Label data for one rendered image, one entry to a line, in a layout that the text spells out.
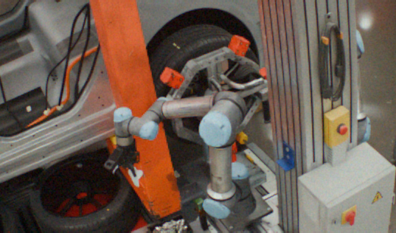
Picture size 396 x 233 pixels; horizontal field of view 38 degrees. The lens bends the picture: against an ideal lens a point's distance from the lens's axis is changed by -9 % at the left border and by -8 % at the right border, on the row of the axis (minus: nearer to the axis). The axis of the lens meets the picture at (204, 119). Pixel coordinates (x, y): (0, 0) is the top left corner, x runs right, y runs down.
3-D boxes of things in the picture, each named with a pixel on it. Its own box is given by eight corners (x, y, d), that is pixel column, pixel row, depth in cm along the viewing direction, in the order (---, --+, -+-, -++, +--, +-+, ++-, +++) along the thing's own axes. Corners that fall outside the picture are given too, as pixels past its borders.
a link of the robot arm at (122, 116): (125, 118, 247) (109, 113, 250) (127, 140, 253) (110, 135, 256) (136, 109, 253) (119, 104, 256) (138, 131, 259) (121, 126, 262)
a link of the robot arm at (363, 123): (338, 141, 284) (327, 29, 270) (367, 137, 283) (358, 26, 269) (343, 150, 273) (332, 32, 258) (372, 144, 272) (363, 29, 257)
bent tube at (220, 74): (245, 68, 333) (243, 51, 327) (265, 83, 318) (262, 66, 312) (217, 80, 327) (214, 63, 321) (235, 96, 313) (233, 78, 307)
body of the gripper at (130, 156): (141, 163, 267) (139, 139, 261) (127, 172, 262) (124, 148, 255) (128, 156, 272) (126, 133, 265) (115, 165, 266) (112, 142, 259)
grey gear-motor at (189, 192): (183, 192, 394) (174, 150, 373) (214, 230, 362) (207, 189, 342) (158, 203, 388) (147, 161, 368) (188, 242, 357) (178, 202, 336)
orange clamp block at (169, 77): (178, 72, 322) (166, 66, 317) (185, 78, 316) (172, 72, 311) (172, 83, 324) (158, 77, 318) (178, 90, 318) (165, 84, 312)
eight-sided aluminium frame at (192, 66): (259, 116, 363) (250, 36, 331) (265, 121, 359) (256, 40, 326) (177, 152, 347) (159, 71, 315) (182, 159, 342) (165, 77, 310)
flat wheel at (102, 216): (98, 165, 397) (89, 137, 383) (164, 209, 356) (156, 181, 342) (23, 218, 363) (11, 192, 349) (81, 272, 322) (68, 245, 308)
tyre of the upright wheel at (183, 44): (241, 13, 353) (136, 37, 328) (263, 27, 335) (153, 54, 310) (240, 109, 389) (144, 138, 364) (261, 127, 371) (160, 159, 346)
